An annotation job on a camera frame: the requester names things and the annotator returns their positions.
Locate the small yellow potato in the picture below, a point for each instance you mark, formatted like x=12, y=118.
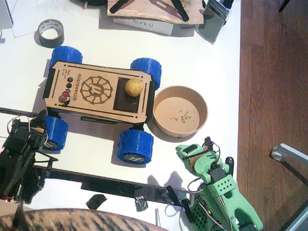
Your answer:
x=133, y=87

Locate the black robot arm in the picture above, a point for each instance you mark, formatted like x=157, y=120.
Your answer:
x=14, y=163

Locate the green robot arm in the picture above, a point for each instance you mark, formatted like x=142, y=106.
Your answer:
x=231, y=199

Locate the brown paper bowl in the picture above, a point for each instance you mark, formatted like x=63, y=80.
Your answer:
x=176, y=113

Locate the black thin strip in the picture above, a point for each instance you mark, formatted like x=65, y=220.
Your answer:
x=19, y=111

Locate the black table clamp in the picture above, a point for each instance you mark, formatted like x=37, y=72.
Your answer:
x=229, y=163
x=187, y=209

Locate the wooden microrover chassis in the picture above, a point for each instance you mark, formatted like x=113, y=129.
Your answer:
x=59, y=89

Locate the white paper sheet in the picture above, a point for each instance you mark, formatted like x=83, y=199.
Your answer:
x=24, y=14
x=168, y=216

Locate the black tape piece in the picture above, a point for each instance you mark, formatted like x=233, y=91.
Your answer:
x=96, y=201
x=140, y=204

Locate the black flat bar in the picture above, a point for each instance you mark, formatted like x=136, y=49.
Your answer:
x=108, y=185

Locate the silver metal furniture leg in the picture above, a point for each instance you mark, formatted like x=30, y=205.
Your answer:
x=288, y=150

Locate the brown striped fur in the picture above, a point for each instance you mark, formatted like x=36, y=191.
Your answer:
x=72, y=220

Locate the grey metal furniture edge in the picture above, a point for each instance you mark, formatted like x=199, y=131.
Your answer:
x=300, y=221

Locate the grey electronic device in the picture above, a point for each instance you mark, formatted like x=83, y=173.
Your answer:
x=211, y=24

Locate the black round object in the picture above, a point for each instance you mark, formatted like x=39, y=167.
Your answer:
x=96, y=2

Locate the white SUNLU box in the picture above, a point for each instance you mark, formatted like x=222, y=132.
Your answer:
x=144, y=25

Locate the black flat stick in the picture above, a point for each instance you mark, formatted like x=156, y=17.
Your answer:
x=119, y=6
x=180, y=9

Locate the plywood sheet with cutouts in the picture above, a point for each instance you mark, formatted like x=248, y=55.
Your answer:
x=144, y=12

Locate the black furniture leg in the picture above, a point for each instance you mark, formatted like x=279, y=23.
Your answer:
x=284, y=5

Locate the black camera with cardboard mount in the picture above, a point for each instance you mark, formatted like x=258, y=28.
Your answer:
x=209, y=144

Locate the grey duct tape roll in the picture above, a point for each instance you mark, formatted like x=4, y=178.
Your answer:
x=51, y=42

